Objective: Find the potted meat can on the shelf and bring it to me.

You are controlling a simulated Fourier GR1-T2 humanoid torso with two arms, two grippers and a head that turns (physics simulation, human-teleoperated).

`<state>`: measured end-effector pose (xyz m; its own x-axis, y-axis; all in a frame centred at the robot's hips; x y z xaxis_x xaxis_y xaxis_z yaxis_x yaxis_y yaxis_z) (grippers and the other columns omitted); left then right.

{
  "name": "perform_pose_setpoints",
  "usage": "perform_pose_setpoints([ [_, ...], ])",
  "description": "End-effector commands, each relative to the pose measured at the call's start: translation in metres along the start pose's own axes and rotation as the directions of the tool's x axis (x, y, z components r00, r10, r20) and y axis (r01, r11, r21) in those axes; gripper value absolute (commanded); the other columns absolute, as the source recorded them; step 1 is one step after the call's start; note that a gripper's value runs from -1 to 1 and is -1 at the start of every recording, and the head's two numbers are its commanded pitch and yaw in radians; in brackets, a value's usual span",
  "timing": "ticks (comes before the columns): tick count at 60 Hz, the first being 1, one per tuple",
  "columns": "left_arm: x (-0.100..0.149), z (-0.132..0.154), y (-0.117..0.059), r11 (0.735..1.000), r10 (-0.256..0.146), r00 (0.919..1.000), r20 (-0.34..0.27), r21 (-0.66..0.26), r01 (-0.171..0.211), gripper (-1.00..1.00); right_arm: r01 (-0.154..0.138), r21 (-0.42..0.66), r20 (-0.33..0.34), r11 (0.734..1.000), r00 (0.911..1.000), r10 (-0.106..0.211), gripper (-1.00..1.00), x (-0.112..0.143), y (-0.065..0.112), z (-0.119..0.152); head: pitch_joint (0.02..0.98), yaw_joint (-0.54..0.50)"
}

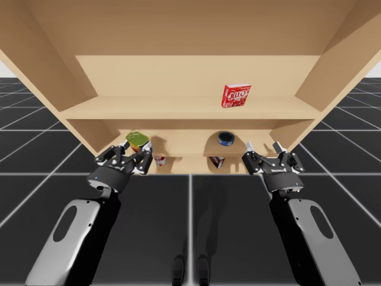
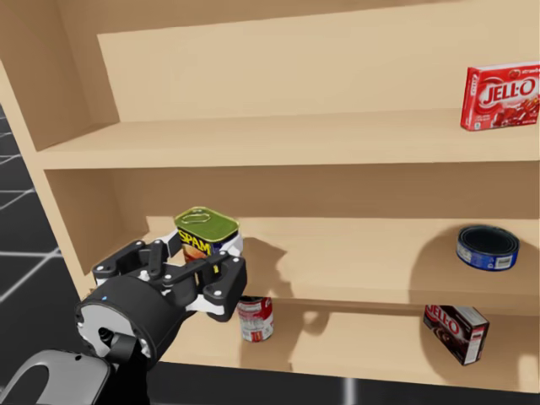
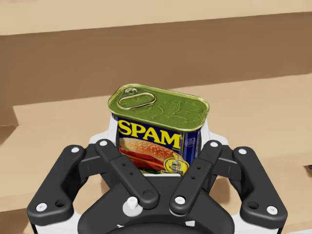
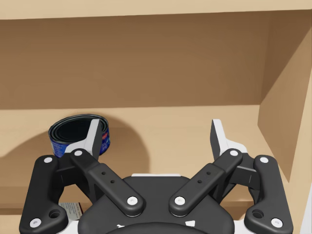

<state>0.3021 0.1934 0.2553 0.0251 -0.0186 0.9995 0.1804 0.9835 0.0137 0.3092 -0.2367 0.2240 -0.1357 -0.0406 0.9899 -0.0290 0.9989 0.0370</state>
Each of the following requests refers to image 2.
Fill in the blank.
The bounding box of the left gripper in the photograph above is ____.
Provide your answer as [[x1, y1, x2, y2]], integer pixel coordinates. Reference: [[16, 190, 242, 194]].
[[74, 229, 250, 372]]

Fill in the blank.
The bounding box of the green and blue rectangular can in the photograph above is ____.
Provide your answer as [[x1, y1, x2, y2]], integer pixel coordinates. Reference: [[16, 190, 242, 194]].
[[174, 205, 242, 265]]

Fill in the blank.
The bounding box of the red and white can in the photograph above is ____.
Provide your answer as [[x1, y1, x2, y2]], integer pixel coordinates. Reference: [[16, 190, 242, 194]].
[[235, 294, 275, 343]]

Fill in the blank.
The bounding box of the pale wooden shelf unit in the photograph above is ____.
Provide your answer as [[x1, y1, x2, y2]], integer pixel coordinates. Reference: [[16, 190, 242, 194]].
[[0, 0, 540, 396]]

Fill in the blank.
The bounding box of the blue flat can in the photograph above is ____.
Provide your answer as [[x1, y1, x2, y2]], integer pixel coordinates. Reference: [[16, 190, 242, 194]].
[[456, 224, 521, 273]]

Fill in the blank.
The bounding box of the dark brown and red carton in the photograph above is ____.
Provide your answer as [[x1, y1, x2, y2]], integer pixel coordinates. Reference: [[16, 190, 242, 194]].
[[423, 304, 490, 366]]

